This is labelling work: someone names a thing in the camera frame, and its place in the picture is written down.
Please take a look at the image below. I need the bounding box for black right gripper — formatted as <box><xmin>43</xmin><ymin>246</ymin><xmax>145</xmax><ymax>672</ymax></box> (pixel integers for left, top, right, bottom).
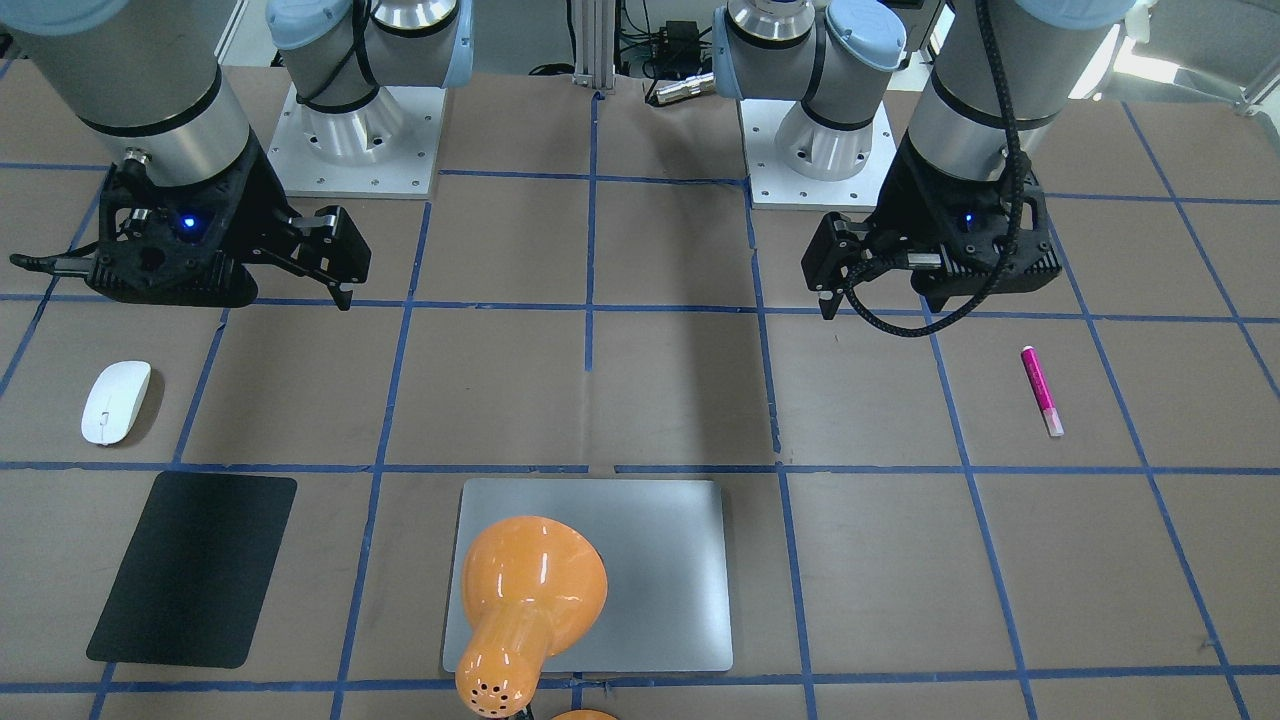
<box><xmin>10</xmin><ymin>136</ymin><xmax>372</xmax><ymax>311</ymax></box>

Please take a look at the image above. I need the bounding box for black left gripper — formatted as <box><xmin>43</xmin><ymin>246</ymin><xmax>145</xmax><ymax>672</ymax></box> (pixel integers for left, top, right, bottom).
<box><xmin>801</xmin><ymin>137</ymin><xmax>1062</xmax><ymax>320</ymax></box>

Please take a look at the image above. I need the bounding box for white computer mouse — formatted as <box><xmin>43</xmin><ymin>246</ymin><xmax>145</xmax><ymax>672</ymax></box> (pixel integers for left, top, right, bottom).
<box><xmin>79</xmin><ymin>360</ymin><xmax>152</xmax><ymax>446</ymax></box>

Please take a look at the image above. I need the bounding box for pink pen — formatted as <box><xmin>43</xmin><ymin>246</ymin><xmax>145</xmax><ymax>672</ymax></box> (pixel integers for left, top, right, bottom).
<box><xmin>1019</xmin><ymin>346</ymin><xmax>1065</xmax><ymax>438</ymax></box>

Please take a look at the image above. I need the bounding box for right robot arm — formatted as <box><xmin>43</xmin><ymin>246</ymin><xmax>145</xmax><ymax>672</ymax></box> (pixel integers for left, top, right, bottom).
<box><xmin>3</xmin><ymin>1</ymin><xmax>474</xmax><ymax>310</ymax></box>

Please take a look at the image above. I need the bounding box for silver laptop notebook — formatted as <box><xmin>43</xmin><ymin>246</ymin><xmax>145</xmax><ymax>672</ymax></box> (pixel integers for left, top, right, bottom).
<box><xmin>442</xmin><ymin>477</ymin><xmax>733</xmax><ymax>674</ymax></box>

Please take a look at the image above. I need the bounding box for black mousepad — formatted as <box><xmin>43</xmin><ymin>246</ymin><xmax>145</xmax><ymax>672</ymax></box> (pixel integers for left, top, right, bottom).
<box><xmin>86</xmin><ymin>470</ymin><xmax>297</xmax><ymax>669</ymax></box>

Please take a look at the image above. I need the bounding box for orange desk lamp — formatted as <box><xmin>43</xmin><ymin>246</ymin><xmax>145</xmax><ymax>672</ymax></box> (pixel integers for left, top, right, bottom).
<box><xmin>454</xmin><ymin>515</ymin><xmax>609</xmax><ymax>719</ymax></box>

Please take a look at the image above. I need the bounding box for black braided cable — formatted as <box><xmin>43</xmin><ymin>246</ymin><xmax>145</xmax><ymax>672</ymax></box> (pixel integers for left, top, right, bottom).
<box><xmin>840</xmin><ymin>0</ymin><xmax>1030</xmax><ymax>338</ymax></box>

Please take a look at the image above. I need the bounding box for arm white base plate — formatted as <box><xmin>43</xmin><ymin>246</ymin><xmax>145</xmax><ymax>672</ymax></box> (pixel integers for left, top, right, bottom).
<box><xmin>739</xmin><ymin>99</ymin><xmax>896</xmax><ymax>213</ymax></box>
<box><xmin>266</xmin><ymin>87</ymin><xmax>448</xmax><ymax>200</ymax></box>

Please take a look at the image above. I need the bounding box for black power adapter with cables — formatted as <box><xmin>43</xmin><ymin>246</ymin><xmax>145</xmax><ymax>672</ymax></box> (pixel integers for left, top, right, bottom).
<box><xmin>614</xmin><ymin>1</ymin><xmax>722</xmax><ymax>79</ymax></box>

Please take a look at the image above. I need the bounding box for aluminium frame post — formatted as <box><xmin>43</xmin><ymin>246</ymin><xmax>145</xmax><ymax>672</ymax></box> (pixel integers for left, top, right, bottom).
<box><xmin>570</xmin><ymin>0</ymin><xmax>617</xmax><ymax>96</ymax></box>

